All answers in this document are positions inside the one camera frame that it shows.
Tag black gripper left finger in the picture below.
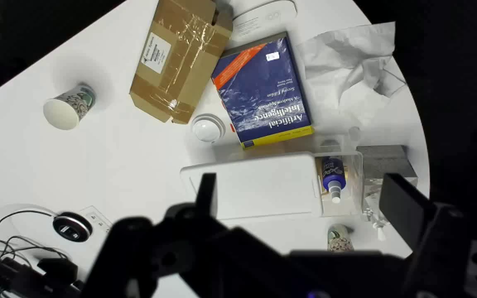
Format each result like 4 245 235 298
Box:
192 173 219 221

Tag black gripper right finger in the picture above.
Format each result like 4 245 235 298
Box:
378 173 434 262

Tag blue spray bottle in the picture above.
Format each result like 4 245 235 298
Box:
320 156 350 206

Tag white flat tray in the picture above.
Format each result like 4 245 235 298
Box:
179 148 365 222

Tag small round white lid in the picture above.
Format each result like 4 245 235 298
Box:
189 113 229 145

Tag patterned paper cup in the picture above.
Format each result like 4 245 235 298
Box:
42 82 98 133
327 224 356 254

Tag blue book with yellow edge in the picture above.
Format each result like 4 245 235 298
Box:
211 32 317 149

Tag flattened brown cardboard box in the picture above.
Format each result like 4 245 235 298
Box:
128 0 235 126

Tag round black table grommet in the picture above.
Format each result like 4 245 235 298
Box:
52 211 95 242

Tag crumpled white tissue paper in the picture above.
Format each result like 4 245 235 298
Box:
302 22 408 100

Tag black cable bundle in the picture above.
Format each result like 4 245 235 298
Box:
0 207 83 298

